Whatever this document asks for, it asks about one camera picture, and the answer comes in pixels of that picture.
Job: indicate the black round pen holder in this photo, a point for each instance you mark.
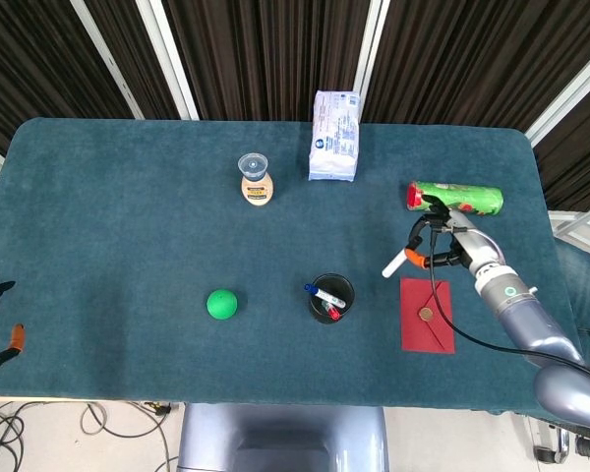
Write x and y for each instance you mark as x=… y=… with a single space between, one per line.
x=332 y=300

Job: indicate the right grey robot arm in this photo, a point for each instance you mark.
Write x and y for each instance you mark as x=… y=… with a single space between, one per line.
x=526 y=310

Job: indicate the teal table cloth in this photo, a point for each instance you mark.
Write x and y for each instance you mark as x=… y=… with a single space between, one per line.
x=177 y=246

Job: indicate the green ball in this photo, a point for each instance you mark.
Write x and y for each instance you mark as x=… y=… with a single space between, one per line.
x=221 y=304

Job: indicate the white tissue pack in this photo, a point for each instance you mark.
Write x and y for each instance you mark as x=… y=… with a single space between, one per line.
x=335 y=135

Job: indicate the person leg blue jeans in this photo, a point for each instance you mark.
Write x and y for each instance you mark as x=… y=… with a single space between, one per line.
x=585 y=285

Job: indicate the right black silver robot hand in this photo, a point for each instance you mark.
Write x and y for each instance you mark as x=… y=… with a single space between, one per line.
x=464 y=236

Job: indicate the white marker blue cap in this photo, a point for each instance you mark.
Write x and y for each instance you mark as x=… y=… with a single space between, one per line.
x=324 y=294

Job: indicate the beige sauce bottle clear cap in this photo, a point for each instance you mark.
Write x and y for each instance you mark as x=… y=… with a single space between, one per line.
x=257 y=184

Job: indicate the green chips can red lid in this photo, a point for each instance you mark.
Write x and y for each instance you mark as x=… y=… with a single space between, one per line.
x=472 y=196

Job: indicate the white marker black cap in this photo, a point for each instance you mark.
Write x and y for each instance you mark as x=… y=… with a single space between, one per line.
x=394 y=263

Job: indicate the white frame post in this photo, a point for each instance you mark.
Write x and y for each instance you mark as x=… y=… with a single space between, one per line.
x=568 y=93
x=108 y=59
x=371 y=54
x=169 y=59

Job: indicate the grey robot base body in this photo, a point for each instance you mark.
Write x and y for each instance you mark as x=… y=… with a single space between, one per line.
x=282 y=437

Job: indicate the white metal rack frame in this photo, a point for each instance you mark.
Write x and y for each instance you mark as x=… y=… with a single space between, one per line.
x=577 y=226

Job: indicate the red envelope gold seal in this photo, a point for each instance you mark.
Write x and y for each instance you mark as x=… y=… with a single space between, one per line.
x=418 y=314

